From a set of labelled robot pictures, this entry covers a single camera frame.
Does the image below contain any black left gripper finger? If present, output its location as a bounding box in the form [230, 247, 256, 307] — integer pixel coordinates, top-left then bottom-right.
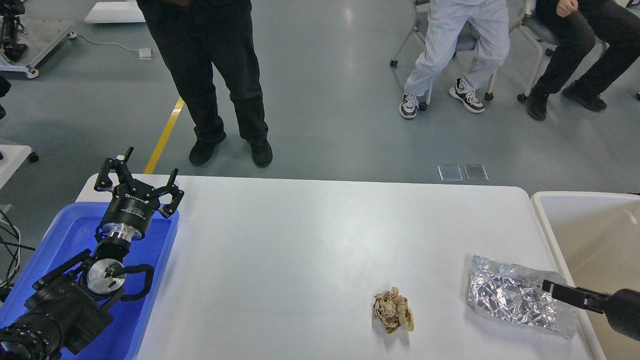
[94, 146, 135, 193]
[153, 168, 185, 219]

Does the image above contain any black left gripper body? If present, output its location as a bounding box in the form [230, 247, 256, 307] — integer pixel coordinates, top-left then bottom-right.
[99, 181, 160, 241]

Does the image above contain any silver foil bag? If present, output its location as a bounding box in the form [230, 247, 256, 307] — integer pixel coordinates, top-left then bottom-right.
[468, 255, 578, 339]

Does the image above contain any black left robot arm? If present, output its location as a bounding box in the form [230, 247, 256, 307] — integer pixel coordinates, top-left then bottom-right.
[1, 147, 185, 360]

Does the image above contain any blue plastic tray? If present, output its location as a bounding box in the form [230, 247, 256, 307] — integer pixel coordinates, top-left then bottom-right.
[0, 201, 180, 360]

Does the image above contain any white side table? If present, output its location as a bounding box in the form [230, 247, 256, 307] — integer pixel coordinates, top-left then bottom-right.
[0, 138, 40, 189]

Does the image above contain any standing person in black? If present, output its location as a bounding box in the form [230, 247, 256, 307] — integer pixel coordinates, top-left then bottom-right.
[137, 0, 274, 167]

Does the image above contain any white floor platform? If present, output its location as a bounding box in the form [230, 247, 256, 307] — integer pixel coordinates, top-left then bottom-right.
[84, 0, 146, 24]

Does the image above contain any crumpled brown paper ball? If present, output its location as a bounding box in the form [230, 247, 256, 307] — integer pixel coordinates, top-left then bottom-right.
[372, 286, 415, 335]

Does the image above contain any left floor metal plate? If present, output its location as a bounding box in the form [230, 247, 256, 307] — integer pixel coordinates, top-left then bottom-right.
[438, 164, 463, 182]

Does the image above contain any floor metal plate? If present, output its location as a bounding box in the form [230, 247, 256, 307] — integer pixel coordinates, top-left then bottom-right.
[438, 164, 463, 182]
[463, 164, 489, 182]

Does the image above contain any right floor metal plate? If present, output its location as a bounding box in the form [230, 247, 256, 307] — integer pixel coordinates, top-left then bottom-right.
[463, 164, 489, 182]

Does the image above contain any seated person in white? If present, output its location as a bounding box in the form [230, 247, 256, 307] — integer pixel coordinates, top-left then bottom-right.
[398, 0, 511, 120]

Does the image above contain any grey office chair left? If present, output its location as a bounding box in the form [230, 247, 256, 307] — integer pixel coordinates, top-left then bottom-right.
[398, 0, 510, 119]

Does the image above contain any grey office chair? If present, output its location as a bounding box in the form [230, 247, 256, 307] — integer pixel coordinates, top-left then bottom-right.
[518, 0, 608, 121]
[398, 0, 510, 119]

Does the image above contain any grey office chair right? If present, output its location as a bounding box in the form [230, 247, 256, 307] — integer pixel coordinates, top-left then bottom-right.
[518, 0, 608, 121]

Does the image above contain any beige plastic bin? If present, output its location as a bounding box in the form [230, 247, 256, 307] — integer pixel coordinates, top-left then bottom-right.
[531, 191, 640, 360]

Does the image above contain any seated person in black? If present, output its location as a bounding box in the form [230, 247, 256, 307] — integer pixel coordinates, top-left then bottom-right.
[526, 0, 640, 121]

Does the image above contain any black cables bundle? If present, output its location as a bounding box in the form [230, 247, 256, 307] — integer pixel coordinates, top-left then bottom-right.
[0, 207, 37, 303]

